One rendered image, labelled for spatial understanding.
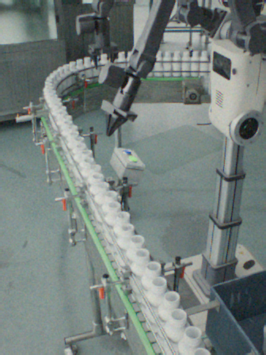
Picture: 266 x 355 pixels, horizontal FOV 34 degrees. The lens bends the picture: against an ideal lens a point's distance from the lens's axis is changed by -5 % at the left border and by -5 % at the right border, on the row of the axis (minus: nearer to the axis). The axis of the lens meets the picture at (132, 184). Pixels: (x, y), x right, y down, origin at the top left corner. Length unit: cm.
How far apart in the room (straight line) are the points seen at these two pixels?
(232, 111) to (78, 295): 148
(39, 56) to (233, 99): 304
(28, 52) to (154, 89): 187
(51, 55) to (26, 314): 273
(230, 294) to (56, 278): 157
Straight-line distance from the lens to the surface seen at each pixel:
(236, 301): 152
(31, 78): 459
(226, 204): 204
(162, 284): 112
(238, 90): 173
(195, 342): 99
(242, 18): 148
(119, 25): 671
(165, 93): 299
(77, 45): 659
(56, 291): 276
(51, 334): 253
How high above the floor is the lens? 193
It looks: 32 degrees down
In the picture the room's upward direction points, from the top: 1 degrees counter-clockwise
